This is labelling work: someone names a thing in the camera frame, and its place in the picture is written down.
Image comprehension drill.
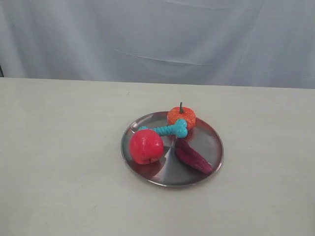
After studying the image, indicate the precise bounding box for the red apple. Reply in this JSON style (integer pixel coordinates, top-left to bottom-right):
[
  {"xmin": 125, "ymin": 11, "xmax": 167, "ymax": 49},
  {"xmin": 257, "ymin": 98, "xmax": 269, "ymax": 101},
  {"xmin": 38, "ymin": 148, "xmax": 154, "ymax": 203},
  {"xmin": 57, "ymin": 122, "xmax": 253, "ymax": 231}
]
[{"xmin": 128, "ymin": 129, "xmax": 164, "ymax": 165}]

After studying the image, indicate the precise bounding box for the purple sweet potato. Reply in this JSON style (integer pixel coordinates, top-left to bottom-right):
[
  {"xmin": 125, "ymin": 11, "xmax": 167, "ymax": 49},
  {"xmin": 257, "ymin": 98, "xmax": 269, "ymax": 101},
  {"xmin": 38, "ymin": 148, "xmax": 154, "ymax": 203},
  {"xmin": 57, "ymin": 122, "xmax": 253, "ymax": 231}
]
[{"xmin": 175, "ymin": 139, "xmax": 212, "ymax": 174}]

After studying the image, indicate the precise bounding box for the small orange pumpkin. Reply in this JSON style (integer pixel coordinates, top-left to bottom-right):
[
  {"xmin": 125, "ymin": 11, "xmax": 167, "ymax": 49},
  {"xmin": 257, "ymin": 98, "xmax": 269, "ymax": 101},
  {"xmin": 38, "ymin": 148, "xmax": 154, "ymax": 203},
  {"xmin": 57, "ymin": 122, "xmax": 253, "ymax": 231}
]
[{"xmin": 167, "ymin": 102, "xmax": 196, "ymax": 131}]

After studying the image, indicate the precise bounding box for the white backdrop cloth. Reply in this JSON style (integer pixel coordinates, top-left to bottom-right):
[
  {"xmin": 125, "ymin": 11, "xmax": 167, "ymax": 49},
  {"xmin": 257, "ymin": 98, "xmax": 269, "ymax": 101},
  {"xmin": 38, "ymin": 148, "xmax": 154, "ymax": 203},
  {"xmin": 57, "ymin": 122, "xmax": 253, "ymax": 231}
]
[{"xmin": 0, "ymin": 0, "xmax": 315, "ymax": 89}]

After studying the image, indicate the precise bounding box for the round stainless steel plate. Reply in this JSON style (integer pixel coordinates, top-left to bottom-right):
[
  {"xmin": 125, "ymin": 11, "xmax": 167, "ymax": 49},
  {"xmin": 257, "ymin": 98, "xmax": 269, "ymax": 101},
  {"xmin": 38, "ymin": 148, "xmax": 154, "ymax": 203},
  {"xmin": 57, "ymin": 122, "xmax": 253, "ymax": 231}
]
[{"xmin": 121, "ymin": 111, "xmax": 223, "ymax": 188}]

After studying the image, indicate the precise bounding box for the teal toy bone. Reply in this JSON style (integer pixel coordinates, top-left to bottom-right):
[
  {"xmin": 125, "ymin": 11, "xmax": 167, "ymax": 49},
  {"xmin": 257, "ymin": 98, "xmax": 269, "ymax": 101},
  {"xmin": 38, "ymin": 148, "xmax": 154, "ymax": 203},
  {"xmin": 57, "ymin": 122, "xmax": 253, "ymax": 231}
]
[{"xmin": 138, "ymin": 119, "xmax": 188, "ymax": 138}]

